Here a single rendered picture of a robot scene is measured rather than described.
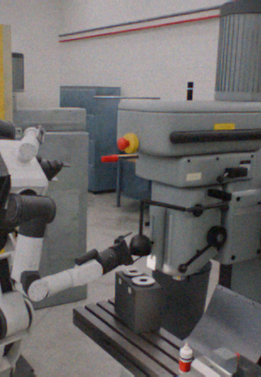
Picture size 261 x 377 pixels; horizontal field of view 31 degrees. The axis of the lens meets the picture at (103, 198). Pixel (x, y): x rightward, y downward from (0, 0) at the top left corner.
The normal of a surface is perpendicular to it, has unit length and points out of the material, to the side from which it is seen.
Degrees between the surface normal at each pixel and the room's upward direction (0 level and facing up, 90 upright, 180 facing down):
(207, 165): 90
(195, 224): 90
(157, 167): 90
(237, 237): 90
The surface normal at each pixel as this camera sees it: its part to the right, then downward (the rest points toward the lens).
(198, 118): 0.54, 0.19
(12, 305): 0.61, -0.33
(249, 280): -0.84, 0.10
